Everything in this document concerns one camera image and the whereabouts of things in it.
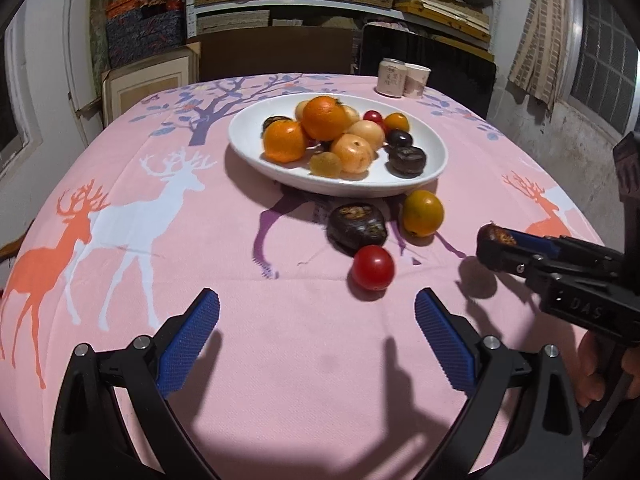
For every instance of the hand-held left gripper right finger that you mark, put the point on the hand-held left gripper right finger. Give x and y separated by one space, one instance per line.
445 345

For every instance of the red cherry tomato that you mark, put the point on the red cherry tomato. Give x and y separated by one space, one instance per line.
371 267
372 116

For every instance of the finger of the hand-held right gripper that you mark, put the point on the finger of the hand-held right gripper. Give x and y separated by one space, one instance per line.
542 246
495 259

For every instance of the pale drink can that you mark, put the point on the pale drink can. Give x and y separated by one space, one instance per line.
391 77

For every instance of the barred window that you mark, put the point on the barred window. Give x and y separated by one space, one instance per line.
605 50

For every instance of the paper cup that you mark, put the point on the paper cup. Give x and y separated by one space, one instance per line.
417 81

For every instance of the white window frame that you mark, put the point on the white window frame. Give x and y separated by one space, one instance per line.
25 110

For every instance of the yellow-orange tomato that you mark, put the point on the yellow-orange tomato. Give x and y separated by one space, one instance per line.
396 121
423 213

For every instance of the black chair back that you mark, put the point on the black chair back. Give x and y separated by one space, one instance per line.
450 70

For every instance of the white oval plate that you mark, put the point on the white oval plate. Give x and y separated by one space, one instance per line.
350 187

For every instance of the small yellow fruit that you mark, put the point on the small yellow fruit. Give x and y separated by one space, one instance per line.
325 164

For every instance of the brown board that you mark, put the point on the brown board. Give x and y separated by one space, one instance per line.
275 55

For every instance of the orange mandarin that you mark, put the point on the orange mandarin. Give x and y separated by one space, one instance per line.
285 141

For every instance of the person's right hand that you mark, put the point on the person's right hand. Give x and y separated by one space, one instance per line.
590 370

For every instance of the pink deer-print tablecloth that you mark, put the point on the pink deer-print tablecloth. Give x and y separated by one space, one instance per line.
225 240

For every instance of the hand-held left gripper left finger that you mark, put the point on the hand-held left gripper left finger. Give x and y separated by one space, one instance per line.
190 345

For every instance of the white metal shelf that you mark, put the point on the white metal shelf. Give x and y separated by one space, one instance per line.
191 0

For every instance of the yellow pepino melon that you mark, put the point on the yellow pepino melon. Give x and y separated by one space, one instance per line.
301 109

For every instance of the woven bamboo curtain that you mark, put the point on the woven bamboo curtain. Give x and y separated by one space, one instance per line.
540 35

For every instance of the stack of blue patterned boxes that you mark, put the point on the stack of blue patterned boxes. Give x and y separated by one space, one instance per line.
142 35

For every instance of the framed picture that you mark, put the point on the framed picture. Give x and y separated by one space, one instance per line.
150 85

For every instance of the peach-coloured round fruit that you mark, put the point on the peach-coloured round fruit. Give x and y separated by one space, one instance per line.
352 152

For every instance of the large orange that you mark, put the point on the large orange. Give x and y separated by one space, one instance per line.
325 117

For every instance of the dark purple plum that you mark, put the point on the dark purple plum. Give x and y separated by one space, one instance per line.
320 147
399 138

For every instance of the brown wooden chair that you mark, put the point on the brown wooden chair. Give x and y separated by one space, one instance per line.
10 250

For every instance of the spotted yellow apple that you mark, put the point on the spotted yellow apple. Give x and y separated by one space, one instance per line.
352 111

